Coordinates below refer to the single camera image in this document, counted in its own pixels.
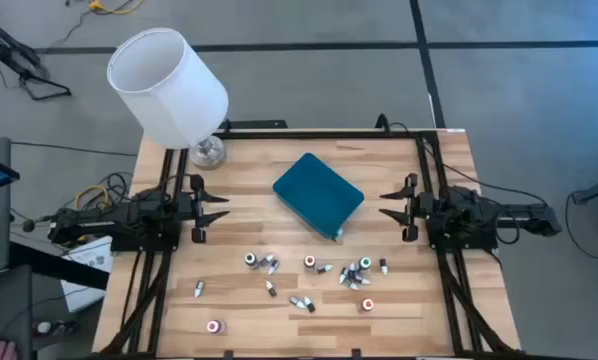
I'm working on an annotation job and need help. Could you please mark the dark grey desk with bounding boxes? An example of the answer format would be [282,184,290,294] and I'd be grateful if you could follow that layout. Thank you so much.
[0,263,34,360]

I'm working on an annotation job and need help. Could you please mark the white cardboard box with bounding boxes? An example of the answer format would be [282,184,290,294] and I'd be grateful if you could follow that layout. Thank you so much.
[58,235,114,315]

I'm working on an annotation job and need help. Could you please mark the black floor cable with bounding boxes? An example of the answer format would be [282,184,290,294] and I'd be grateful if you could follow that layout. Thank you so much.
[564,192,598,264]

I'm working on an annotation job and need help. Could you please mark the black power strip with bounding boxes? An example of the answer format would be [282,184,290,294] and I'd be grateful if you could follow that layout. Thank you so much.
[217,118,289,132]

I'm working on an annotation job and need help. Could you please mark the black aluminium table frame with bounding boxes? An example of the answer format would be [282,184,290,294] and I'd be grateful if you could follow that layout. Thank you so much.
[98,128,518,360]

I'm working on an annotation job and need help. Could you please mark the yellow floor cable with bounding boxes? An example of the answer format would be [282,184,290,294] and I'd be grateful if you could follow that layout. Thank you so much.
[87,0,145,15]

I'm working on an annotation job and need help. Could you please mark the teal plastic bin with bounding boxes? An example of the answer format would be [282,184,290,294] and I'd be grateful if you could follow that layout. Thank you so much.
[271,151,366,242]

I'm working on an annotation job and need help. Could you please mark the black tripod stand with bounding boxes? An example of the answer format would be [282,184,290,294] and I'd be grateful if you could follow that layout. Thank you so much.
[0,0,73,102]

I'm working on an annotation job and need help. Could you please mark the black floor beam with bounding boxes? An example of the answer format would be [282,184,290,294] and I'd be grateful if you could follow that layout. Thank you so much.
[8,241,111,291]

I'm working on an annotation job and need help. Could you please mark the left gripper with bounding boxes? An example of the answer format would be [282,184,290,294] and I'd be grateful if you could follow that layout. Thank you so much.
[174,173,231,245]

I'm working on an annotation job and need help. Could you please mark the red white can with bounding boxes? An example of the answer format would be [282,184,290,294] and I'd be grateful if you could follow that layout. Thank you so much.
[31,319,79,338]

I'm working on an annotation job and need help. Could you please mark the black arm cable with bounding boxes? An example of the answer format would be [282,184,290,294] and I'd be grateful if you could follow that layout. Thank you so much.
[374,113,550,206]

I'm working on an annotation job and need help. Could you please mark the white-shade silver table lamp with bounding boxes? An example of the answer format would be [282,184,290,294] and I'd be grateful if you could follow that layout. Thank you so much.
[106,27,230,170]

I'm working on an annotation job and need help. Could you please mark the yellow cable loop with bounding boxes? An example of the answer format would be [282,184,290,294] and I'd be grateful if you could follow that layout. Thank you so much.
[73,184,111,211]

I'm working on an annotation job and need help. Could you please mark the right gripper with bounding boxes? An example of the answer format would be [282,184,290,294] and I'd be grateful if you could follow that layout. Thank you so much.
[378,172,433,244]

